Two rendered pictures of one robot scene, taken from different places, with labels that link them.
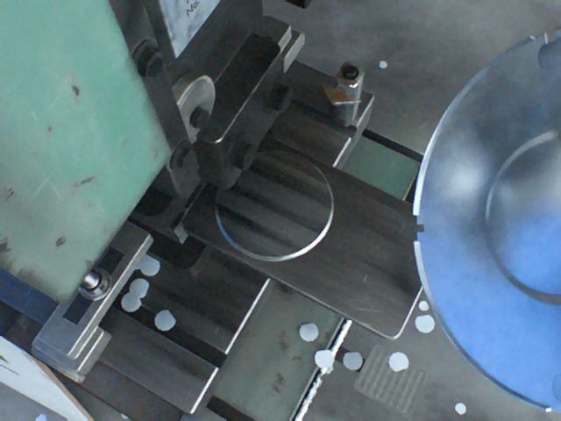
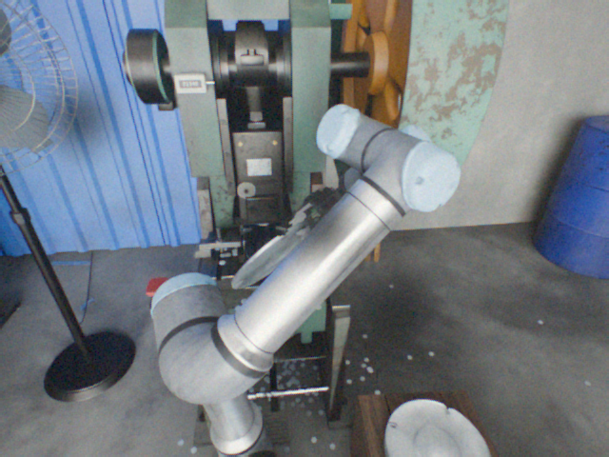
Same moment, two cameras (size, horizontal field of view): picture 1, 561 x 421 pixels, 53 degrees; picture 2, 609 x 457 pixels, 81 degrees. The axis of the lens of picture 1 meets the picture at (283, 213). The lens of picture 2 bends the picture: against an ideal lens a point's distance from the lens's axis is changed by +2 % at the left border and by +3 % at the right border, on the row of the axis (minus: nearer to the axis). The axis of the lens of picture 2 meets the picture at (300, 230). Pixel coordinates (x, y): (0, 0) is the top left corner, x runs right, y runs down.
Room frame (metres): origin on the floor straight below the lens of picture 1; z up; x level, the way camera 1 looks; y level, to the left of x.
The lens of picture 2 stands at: (-0.26, -0.83, 1.47)
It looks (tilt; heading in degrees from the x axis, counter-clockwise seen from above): 32 degrees down; 52
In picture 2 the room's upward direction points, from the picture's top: straight up
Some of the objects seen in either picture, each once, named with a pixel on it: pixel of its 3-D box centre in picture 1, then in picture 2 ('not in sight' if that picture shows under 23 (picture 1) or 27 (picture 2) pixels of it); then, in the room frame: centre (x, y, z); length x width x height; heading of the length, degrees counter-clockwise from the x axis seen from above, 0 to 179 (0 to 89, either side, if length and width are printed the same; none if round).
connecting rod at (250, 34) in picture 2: not in sight; (254, 89); (0.30, 0.12, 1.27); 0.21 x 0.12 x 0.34; 59
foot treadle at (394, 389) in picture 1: (287, 325); (272, 375); (0.23, 0.00, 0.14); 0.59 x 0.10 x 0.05; 59
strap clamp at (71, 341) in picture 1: (89, 290); (217, 240); (0.16, 0.21, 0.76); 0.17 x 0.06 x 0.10; 149
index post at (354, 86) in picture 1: (346, 94); not in sight; (0.38, -0.08, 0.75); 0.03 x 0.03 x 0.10; 59
